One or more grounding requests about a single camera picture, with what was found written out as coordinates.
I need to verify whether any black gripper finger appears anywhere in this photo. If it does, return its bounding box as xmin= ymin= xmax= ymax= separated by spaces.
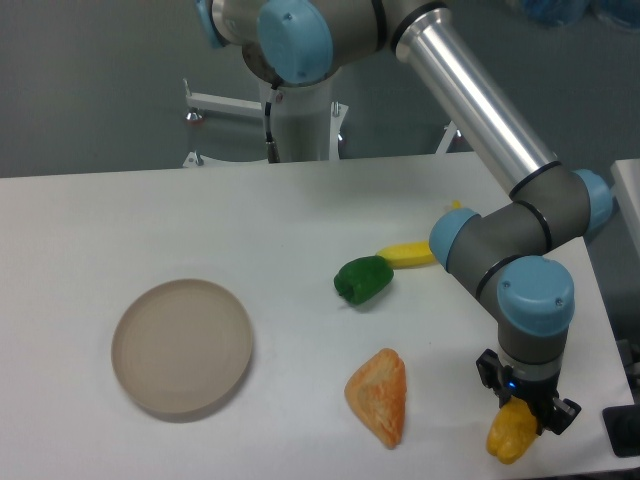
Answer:
xmin=476 ymin=349 xmax=515 ymax=408
xmin=535 ymin=397 xmax=582 ymax=435

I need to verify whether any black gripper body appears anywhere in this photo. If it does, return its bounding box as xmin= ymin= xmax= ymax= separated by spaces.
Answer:
xmin=494 ymin=357 xmax=560 ymax=412

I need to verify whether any yellow toy pepper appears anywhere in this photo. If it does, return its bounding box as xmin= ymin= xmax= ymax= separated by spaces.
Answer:
xmin=486 ymin=397 xmax=538 ymax=465

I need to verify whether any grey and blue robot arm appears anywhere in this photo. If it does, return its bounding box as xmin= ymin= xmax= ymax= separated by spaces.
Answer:
xmin=195 ymin=1 xmax=613 ymax=434

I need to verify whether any green toy pepper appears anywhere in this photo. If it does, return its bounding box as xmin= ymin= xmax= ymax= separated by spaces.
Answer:
xmin=333 ymin=255 xmax=394 ymax=306

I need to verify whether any beige round plate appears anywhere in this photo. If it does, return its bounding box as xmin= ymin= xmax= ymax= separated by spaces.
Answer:
xmin=111 ymin=279 xmax=253 ymax=423

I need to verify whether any black device at right edge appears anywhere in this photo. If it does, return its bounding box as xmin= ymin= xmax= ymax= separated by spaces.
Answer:
xmin=602 ymin=404 xmax=639 ymax=458

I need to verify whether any orange toy bread slice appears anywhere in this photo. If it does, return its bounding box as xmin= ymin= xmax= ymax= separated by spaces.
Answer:
xmin=344 ymin=348 xmax=407 ymax=449

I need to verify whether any yellow toy corn cob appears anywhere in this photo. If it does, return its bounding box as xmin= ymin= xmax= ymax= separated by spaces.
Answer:
xmin=376 ymin=241 xmax=436 ymax=269

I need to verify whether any blue object top right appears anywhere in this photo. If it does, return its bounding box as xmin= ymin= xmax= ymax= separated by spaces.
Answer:
xmin=510 ymin=0 xmax=639 ymax=34

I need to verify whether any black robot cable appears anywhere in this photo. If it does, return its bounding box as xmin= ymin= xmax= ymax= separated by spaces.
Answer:
xmin=263 ymin=83 xmax=282 ymax=164

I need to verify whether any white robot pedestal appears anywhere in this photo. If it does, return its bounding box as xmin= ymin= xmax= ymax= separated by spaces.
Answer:
xmin=258 ymin=68 xmax=348 ymax=164

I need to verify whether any white metal frame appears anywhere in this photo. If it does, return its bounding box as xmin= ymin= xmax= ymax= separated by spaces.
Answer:
xmin=184 ymin=83 xmax=344 ymax=164

